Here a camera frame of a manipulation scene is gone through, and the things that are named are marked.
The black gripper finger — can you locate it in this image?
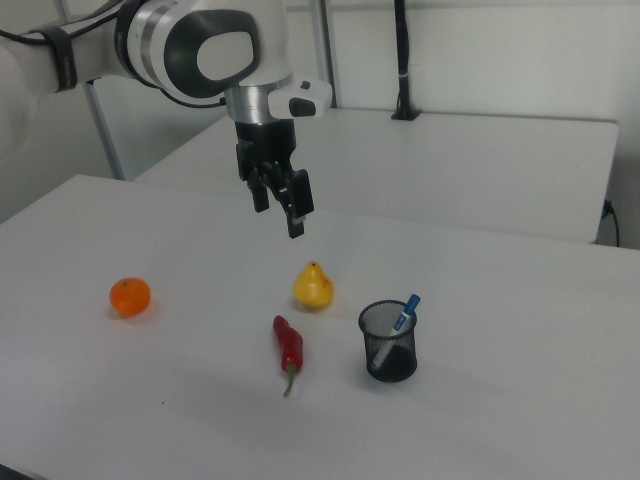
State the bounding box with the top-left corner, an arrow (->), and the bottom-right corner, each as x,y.
247,167 -> 272,214
269,160 -> 316,239

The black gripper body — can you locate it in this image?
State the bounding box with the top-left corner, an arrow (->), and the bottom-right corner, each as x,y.
233,118 -> 298,182

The blue white marker pen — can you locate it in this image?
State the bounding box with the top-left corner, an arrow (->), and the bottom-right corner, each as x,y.
369,293 -> 422,372

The black mesh pen holder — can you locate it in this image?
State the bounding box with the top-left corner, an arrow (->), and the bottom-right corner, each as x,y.
357,299 -> 419,384

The yellow pear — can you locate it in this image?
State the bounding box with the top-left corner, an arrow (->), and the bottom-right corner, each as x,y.
292,260 -> 335,309

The red chili pepper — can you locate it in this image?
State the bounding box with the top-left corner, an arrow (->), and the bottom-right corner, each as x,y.
272,314 -> 305,399

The orange mandarin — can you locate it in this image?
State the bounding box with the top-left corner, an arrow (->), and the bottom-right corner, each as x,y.
108,277 -> 152,319

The black pole with base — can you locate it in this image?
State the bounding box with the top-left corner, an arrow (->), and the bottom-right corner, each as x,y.
390,0 -> 422,122

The white partition frame post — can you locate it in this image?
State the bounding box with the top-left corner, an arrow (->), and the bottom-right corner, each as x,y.
307,0 -> 344,109
83,78 -> 126,181

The black arm strap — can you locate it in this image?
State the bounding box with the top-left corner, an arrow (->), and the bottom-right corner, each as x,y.
38,27 -> 80,94

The black power cable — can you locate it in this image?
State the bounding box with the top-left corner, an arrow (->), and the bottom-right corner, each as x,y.
601,198 -> 624,248

